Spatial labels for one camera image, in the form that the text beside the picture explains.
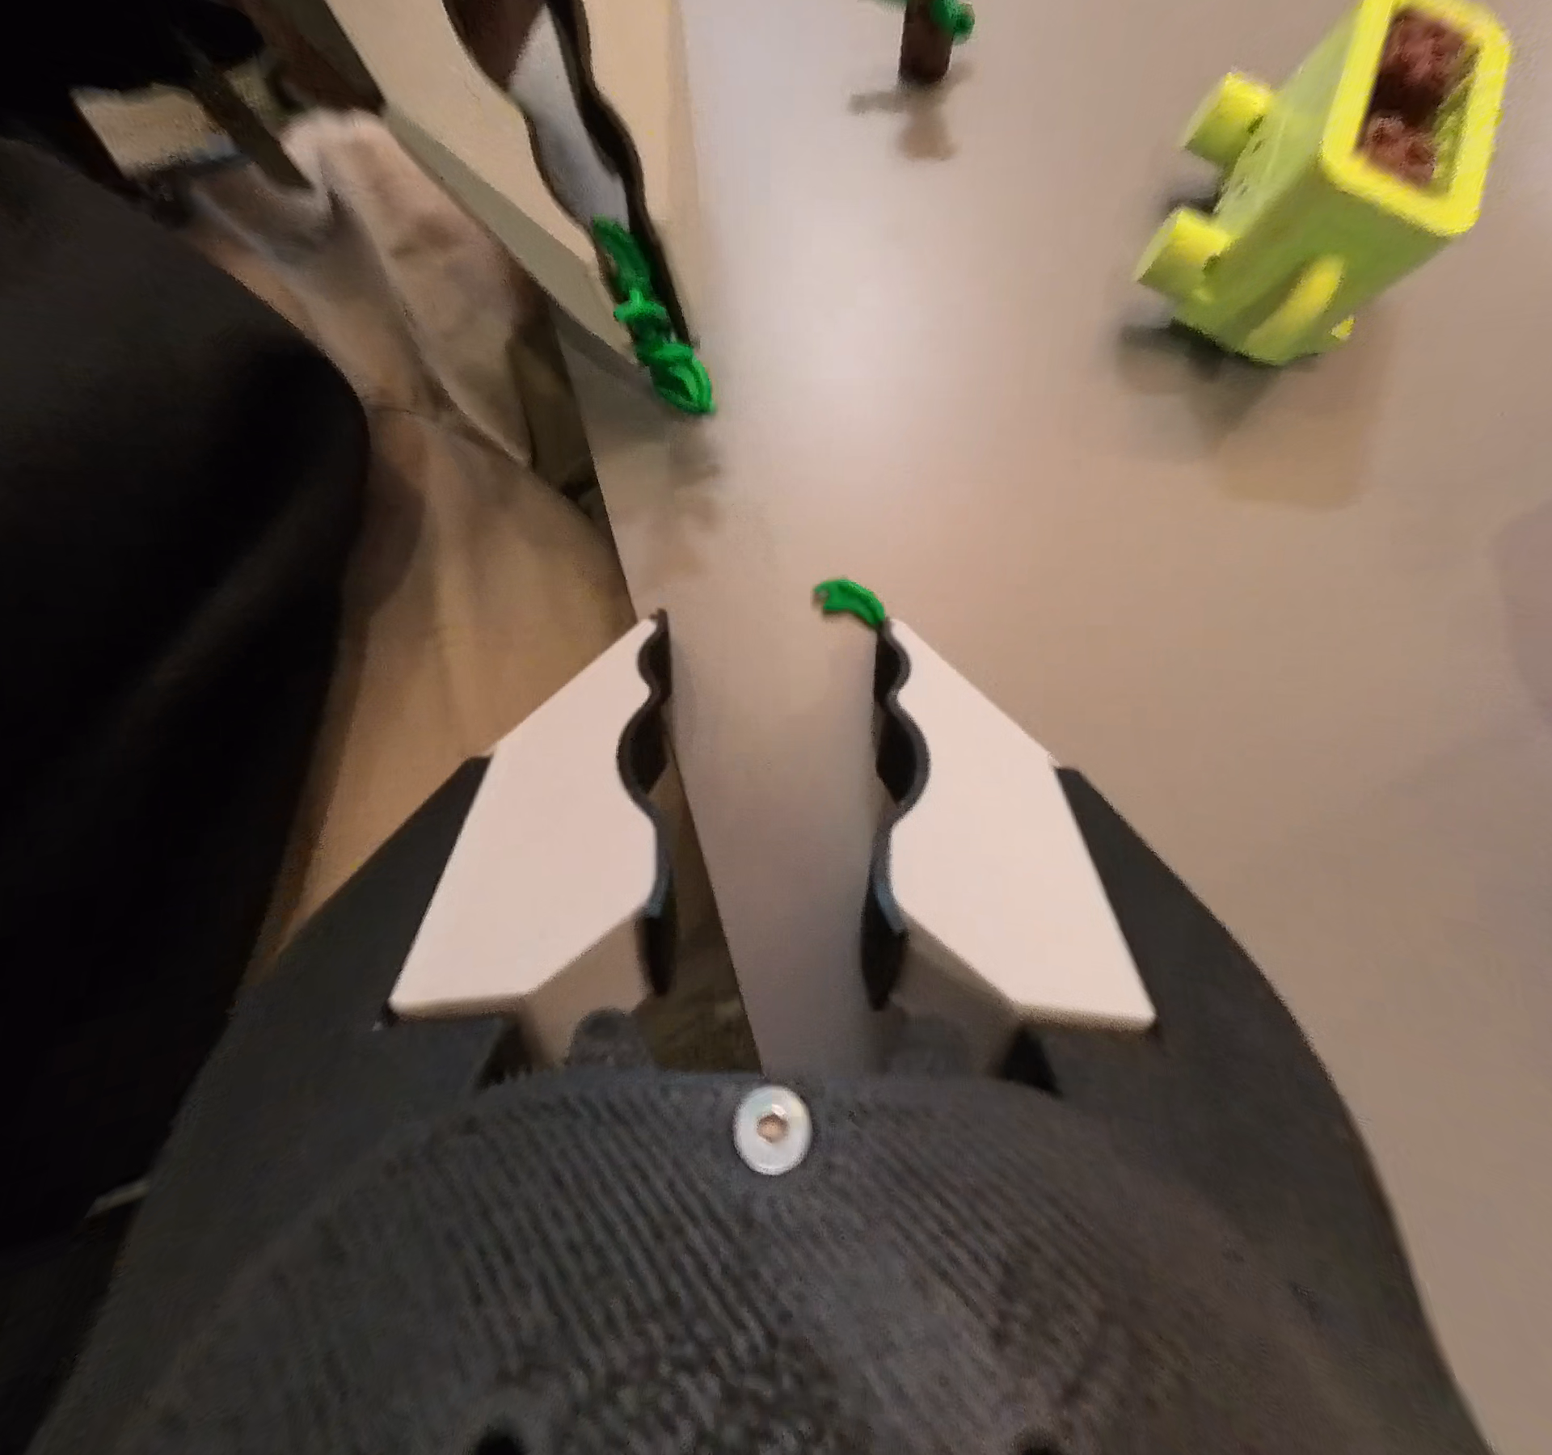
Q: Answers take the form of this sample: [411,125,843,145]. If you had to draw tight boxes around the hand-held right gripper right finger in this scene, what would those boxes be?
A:
[858,617,1154,1038]

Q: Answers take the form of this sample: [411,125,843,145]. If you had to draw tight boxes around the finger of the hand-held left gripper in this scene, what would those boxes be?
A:
[264,0,640,379]
[485,0,699,364]

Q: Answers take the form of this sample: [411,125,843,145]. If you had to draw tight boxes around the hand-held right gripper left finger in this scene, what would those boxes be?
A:
[388,611,680,1041]

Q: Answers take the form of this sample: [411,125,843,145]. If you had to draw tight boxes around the green spiky toy brick plant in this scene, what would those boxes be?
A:
[589,214,717,416]

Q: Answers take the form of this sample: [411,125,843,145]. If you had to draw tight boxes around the person's tan trousers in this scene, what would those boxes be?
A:
[181,108,759,1068]

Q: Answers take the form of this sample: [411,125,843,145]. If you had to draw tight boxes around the person's black top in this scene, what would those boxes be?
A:
[0,132,371,1249]

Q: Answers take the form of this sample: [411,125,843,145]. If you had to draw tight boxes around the lime green toy brick planter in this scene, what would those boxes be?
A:
[1134,0,1515,367]

